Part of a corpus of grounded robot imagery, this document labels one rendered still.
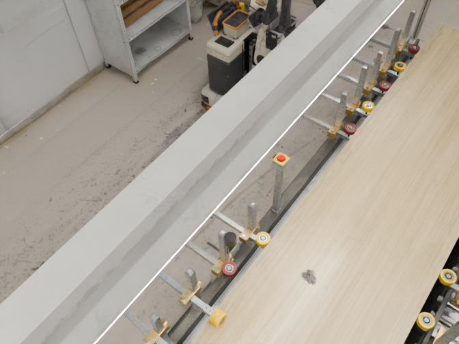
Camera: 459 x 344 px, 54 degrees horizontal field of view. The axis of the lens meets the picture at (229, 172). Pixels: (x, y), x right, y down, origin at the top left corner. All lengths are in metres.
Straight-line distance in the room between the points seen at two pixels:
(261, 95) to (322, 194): 1.81
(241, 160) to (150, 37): 4.20
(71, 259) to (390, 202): 2.21
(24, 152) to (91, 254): 3.74
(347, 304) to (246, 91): 1.64
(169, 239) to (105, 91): 3.97
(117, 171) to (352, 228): 2.20
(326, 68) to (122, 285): 0.68
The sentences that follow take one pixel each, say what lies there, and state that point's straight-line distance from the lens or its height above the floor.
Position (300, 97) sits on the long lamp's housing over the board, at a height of 2.37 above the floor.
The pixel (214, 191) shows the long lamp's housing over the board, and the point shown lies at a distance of 0.87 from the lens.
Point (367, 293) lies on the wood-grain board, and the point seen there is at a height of 0.90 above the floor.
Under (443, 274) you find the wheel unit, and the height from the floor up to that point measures 0.91.
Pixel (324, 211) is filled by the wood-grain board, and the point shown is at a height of 0.90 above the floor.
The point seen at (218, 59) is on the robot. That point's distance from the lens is 3.80.
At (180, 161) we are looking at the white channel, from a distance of 0.80.
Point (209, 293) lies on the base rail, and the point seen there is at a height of 0.70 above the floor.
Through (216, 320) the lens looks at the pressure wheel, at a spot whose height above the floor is 0.97.
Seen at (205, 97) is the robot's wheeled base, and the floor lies 0.21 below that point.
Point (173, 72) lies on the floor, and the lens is 4.78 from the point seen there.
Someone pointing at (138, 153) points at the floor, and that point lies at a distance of 4.09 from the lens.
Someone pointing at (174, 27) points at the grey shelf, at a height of 0.14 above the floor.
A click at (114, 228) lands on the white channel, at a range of 0.74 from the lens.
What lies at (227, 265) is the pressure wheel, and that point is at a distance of 2.40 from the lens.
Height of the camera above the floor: 3.08
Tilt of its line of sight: 53 degrees down
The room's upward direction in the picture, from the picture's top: 3 degrees counter-clockwise
